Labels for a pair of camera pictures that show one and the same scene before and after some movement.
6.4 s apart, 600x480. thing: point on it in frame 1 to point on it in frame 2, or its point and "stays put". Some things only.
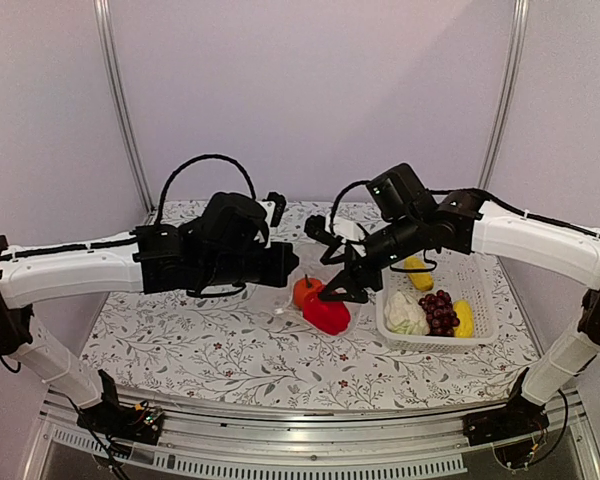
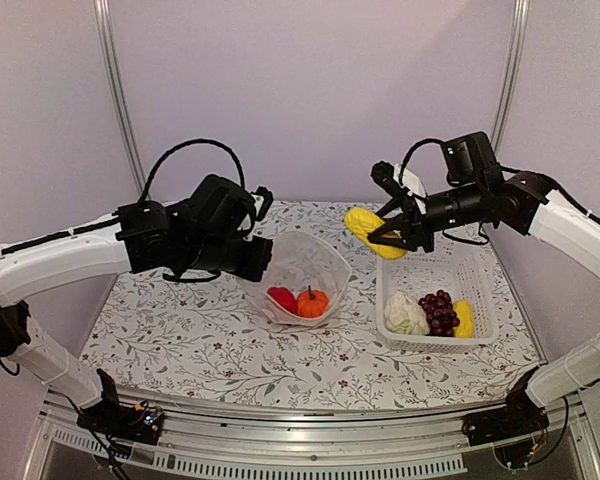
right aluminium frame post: [511, 90] stays put
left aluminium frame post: [103, 22] stays put
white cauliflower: [404, 316] stays put
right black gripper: [353, 282] to [416, 231]
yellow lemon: [464, 312] stays put
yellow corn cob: [423, 281] to [361, 222]
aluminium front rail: [206, 440] stays put
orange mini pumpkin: [303, 286] to [311, 303]
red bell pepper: [331, 317] to [284, 297]
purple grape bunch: [440, 315] stays put
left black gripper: [279, 273] to [254, 268]
